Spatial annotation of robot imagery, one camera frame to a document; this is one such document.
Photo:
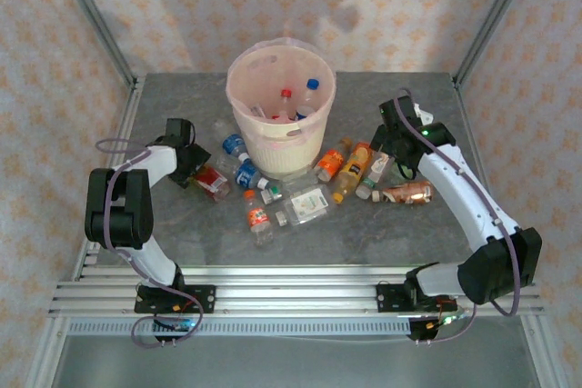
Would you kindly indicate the red label plastic bottle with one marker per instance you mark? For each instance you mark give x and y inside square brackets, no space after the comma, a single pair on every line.
[213,179]

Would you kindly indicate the white label bottle green cap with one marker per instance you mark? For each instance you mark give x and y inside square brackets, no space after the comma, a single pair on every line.
[376,169]

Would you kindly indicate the blue label clear water bottle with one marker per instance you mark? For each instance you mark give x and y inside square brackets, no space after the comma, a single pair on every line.
[234,143]

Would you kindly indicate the yellow juice bottle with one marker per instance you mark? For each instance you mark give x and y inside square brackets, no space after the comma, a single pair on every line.
[352,172]

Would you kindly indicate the blue label bottle white cap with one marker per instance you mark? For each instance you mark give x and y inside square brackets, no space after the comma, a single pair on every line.
[247,174]

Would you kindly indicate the copper label plastic bottle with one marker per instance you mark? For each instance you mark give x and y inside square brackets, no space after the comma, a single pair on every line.
[409,192]

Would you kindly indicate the orange NFC juice bottle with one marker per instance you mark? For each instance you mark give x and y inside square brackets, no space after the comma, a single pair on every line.
[332,161]

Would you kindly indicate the clear plastic bottle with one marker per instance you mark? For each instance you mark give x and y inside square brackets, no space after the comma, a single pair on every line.
[257,111]

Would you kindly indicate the small orange label bottle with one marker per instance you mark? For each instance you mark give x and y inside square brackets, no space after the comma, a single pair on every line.
[257,217]

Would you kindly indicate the small green label bottle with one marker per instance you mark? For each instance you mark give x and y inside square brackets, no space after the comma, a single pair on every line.
[271,193]

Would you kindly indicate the blue cap clear bottle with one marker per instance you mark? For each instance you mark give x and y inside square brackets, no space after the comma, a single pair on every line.
[311,86]

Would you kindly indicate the clear plastic box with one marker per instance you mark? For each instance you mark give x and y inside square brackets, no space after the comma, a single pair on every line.
[298,182]

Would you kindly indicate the clear container white green label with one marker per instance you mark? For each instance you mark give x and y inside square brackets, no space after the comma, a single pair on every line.
[309,205]

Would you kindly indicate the tiny clear plastic jar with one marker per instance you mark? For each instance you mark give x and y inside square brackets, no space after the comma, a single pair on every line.
[282,218]

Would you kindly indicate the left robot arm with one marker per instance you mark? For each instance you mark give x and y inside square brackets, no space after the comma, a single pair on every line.
[150,162]

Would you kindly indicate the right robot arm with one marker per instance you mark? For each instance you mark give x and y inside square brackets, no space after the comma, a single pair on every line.
[459,197]

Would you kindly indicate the white plastic bin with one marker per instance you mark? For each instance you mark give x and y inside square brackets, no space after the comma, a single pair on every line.
[286,156]

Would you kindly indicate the small circuit board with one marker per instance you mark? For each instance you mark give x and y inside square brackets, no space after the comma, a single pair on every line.
[177,325]
[448,320]

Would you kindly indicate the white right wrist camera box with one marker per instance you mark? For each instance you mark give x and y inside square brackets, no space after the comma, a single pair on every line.
[423,113]

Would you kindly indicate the aluminium side rail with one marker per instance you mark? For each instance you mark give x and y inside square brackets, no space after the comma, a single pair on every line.
[462,102]
[134,92]

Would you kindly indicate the aluminium front rail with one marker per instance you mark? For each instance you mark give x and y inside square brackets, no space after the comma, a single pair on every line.
[295,297]

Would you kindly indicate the aluminium frame post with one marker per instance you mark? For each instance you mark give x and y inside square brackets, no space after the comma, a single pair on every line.
[89,2]
[501,2]

